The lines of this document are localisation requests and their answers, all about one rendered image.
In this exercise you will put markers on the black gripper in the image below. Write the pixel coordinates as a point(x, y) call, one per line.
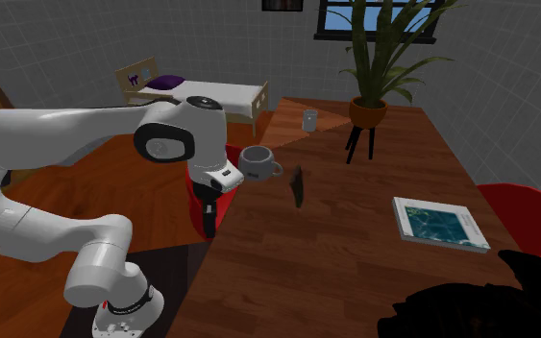
point(208, 206)

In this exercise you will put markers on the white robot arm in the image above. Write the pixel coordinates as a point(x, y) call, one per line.
point(40, 135)

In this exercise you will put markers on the red chair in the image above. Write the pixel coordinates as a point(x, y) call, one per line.
point(525, 217)
point(225, 206)

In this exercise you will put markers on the grey mug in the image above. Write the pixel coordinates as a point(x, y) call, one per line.
point(256, 164)

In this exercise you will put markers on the dark robot stand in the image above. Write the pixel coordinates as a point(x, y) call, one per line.
point(176, 281)

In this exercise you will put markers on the dark brown flat object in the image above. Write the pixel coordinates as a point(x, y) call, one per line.
point(297, 187)

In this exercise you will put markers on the wooden bed with purple pillow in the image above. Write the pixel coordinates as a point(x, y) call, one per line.
point(213, 93)

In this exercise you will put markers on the brown wooden table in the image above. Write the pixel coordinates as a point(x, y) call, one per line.
point(326, 262)

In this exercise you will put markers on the potted plant on black stand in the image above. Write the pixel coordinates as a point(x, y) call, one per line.
point(368, 112)

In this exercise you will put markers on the dark framed window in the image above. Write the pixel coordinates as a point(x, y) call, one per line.
point(333, 21)

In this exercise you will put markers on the white book with teal cover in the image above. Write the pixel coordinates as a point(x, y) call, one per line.
point(441, 224)

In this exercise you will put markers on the black furry figure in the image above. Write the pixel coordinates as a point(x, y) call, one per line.
point(476, 311)

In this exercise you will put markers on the dark wall picture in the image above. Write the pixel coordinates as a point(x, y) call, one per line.
point(281, 4)

